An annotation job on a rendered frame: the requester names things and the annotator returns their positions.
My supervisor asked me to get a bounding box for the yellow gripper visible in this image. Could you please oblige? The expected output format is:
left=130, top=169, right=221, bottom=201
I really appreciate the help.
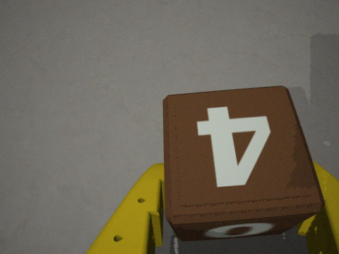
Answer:
left=86, top=161, right=339, bottom=254

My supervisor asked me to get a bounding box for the brown calendar cube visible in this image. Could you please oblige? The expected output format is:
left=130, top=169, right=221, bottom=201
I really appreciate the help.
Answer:
left=162, top=86, right=325, bottom=241

